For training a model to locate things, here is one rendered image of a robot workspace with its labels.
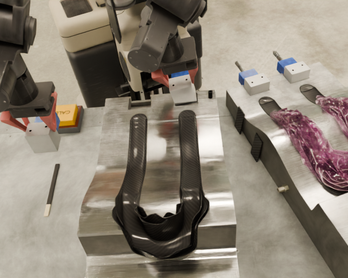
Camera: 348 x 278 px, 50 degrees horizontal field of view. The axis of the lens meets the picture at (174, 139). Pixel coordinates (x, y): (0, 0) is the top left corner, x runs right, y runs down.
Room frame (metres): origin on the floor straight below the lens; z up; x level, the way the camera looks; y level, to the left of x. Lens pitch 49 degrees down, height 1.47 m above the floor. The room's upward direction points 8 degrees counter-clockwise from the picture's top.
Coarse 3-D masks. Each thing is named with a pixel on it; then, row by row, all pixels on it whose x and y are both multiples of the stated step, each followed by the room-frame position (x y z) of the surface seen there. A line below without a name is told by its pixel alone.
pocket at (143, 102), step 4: (136, 100) 0.67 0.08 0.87; (140, 100) 0.66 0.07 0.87; (144, 100) 0.66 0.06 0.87; (148, 100) 0.66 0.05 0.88; (132, 104) 0.66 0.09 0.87; (136, 104) 0.66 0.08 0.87; (140, 104) 0.66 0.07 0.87; (144, 104) 0.66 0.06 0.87; (148, 104) 0.66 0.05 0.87; (128, 108) 0.63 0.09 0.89; (132, 108) 0.65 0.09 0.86; (136, 108) 0.65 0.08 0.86; (140, 108) 0.65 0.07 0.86; (144, 108) 0.65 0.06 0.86
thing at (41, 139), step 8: (40, 120) 0.56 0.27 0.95; (56, 120) 0.57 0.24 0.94; (32, 128) 0.53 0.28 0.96; (40, 128) 0.53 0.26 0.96; (48, 128) 0.53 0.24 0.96; (56, 128) 0.55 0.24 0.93; (24, 136) 0.51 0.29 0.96; (32, 136) 0.51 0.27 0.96; (40, 136) 0.51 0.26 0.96; (48, 136) 0.51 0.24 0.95; (56, 136) 0.53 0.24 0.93; (32, 144) 0.51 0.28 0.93; (40, 144) 0.51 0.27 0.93; (48, 144) 0.51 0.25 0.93; (56, 144) 0.52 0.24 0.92; (40, 152) 0.51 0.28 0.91
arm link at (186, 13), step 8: (152, 0) 0.58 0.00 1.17; (160, 0) 0.56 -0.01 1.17; (168, 0) 0.56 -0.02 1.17; (176, 0) 0.56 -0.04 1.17; (184, 0) 0.56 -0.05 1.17; (192, 0) 0.56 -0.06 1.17; (200, 0) 0.55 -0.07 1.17; (168, 8) 0.56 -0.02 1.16; (176, 8) 0.56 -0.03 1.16; (184, 8) 0.55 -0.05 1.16; (192, 8) 0.55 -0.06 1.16; (184, 16) 0.56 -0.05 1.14
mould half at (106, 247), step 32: (160, 96) 0.65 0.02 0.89; (128, 128) 0.57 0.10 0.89; (160, 128) 0.55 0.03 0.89; (160, 160) 0.47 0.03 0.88; (224, 160) 0.44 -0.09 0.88; (96, 192) 0.39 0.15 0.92; (160, 192) 0.36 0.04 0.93; (224, 192) 0.34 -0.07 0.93; (96, 224) 0.31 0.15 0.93; (224, 224) 0.28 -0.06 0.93; (96, 256) 0.29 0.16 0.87; (128, 256) 0.28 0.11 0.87; (192, 256) 0.27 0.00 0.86; (224, 256) 0.26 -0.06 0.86
